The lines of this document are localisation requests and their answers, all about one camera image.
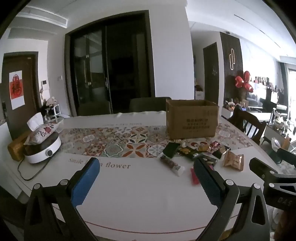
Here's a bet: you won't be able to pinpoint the floral tissue box cover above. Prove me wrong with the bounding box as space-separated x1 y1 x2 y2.
24 112 56 146

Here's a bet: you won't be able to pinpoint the golden brown snack packet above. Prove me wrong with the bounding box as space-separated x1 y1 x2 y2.
223 151 244 171

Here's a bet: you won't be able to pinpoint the white floral patterned tablecloth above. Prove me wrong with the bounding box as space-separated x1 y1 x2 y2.
18 111 285 241

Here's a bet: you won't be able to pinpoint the row of shelf ornaments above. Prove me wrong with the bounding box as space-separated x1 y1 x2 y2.
254 75 286 93

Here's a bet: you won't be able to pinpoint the black snack packet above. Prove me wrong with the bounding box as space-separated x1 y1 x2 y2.
162 142 180 159

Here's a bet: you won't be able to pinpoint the dark interior door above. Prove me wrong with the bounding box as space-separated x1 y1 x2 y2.
203 42 220 105

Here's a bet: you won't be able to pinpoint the dark slatted wall panel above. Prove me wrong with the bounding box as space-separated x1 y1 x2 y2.
220 32 243 107

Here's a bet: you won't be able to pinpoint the ceiling air vent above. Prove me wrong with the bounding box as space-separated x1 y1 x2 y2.
16 7 67 28

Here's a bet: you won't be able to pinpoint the white plastic basket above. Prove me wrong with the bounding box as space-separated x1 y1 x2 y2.
45 116 65 133

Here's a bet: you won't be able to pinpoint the red foil balloon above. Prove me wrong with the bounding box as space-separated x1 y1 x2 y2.
235 71 253 91

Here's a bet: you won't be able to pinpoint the black power cable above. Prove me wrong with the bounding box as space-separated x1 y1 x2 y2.
18 155 56 181

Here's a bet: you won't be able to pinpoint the dark glossy snack packet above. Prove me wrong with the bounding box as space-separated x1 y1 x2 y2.
202 155 218 166

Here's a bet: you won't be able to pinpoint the magenta red snack packet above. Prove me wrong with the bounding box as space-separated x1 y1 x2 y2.
190 167 200 185

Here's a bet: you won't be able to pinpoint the brown wooden box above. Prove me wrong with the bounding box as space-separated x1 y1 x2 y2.
7 137 29 162

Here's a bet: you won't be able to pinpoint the brown entrance door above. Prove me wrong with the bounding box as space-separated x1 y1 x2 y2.
0 52 42 139

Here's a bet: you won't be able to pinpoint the white wall intercom panel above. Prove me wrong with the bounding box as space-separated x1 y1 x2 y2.
41 79 50 100

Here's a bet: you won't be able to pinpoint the stacked hallway storage boxes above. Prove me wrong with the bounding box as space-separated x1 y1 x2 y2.
194 85 204 100

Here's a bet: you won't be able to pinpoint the white round electric cooker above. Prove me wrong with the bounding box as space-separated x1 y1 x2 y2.
24 132 62 164

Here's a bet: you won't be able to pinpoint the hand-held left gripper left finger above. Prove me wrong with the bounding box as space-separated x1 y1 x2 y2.
23 157 102 241

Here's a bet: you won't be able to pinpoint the brown cardboard box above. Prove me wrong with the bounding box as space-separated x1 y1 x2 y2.
166 99 220 140

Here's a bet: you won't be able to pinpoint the dark green snack packet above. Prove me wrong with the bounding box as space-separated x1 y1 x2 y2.
179 148 199 160

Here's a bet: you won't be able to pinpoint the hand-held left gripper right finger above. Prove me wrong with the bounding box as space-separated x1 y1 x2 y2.
193 157 271 241

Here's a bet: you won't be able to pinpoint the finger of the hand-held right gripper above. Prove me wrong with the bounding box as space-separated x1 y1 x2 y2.
249 157 278 181

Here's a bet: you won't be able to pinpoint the red and white door poster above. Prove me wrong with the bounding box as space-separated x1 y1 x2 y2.
9 71 25 110

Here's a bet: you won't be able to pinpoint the dark wooden slatted chair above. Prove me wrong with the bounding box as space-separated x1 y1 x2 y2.
228 105 266 145

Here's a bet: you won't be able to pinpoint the clear snack bar packet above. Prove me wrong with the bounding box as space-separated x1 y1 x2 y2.
159 155 185 177

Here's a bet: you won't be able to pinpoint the dark brown snack packet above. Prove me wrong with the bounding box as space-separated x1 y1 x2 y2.
213 147 229 159

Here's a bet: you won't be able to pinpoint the dark sliding glass door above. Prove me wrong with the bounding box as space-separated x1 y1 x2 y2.
65 10 155 116

